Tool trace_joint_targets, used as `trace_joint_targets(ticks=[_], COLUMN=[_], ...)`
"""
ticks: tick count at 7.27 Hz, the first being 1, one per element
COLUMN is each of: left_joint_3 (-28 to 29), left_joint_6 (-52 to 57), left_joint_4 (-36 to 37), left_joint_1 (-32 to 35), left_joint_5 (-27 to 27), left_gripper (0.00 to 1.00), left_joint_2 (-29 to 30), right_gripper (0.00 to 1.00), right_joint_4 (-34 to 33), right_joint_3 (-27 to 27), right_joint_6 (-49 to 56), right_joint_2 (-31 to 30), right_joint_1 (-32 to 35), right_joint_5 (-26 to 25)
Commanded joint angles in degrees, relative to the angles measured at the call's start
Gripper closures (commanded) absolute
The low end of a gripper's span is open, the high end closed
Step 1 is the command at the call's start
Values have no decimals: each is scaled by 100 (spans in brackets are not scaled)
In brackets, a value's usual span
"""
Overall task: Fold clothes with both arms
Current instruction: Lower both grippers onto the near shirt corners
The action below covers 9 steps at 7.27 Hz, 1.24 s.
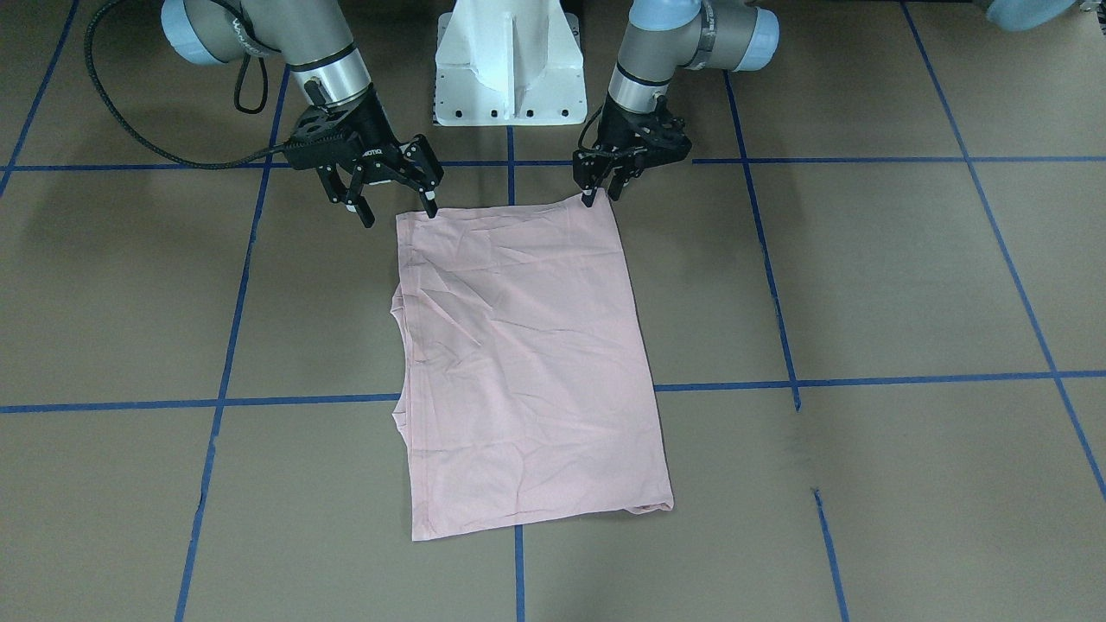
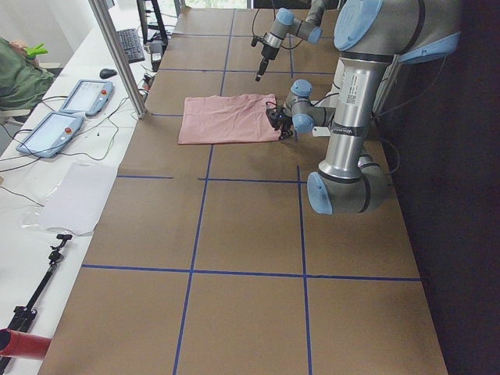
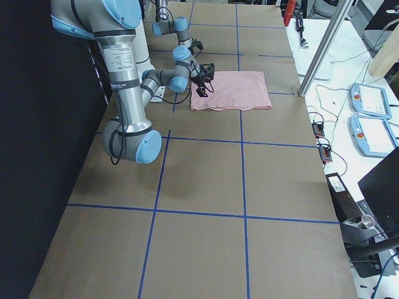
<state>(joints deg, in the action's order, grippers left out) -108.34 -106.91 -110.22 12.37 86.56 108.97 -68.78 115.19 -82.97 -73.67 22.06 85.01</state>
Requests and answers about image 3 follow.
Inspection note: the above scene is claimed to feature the black monitor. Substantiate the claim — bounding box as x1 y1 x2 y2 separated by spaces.
358 148 398 236

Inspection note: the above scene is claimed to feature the blue teach pendant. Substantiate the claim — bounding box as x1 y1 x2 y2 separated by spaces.
349 115 398 158
350 83 392 120

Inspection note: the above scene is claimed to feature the blue teach pendant lower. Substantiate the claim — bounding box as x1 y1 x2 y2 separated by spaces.
349 115 398 158

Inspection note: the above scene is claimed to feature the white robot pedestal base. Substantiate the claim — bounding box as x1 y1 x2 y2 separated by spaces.
133 0 166 103

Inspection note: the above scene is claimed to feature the blue teach pendant upper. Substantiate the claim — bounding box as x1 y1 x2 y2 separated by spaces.
350 83 392 120

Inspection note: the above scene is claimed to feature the black braided right cable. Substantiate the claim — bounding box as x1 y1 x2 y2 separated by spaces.
108 62 216 166

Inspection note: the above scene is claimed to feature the red cylinder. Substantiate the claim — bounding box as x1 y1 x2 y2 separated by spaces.
283 0 296 27

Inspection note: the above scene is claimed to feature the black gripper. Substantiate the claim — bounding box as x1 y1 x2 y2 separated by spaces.
188 38 203 55
191 63 215 98

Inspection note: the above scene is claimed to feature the pink Snoopy t-shirt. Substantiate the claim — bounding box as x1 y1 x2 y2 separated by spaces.
190 71 272 111

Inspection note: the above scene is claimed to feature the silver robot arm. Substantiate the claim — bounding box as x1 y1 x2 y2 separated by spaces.
50 1 214 164
151 1 203 54

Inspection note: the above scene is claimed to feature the aluminium frame post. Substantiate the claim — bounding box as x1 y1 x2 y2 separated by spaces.
298 0 352 97

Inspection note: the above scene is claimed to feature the black power adapter box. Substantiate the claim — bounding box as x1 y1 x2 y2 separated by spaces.
325 173 363 222

